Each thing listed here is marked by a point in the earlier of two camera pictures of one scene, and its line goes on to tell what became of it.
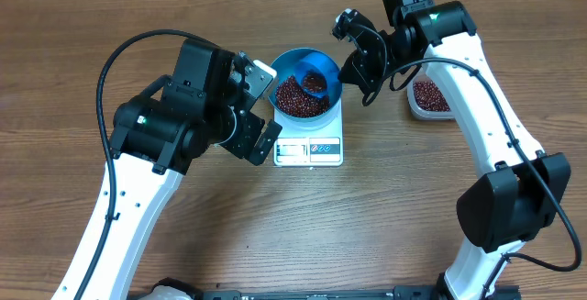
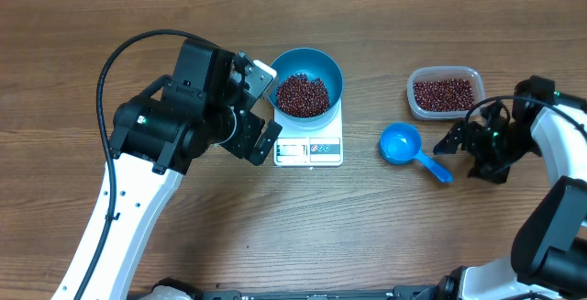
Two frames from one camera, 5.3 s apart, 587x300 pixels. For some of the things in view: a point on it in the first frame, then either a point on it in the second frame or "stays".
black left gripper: (243, 146) stays
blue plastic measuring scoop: (326, 65) to (401, 143)
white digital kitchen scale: (318, 148) stays
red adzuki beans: (429, 96) stays
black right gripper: (359, 73) to (492, 172)
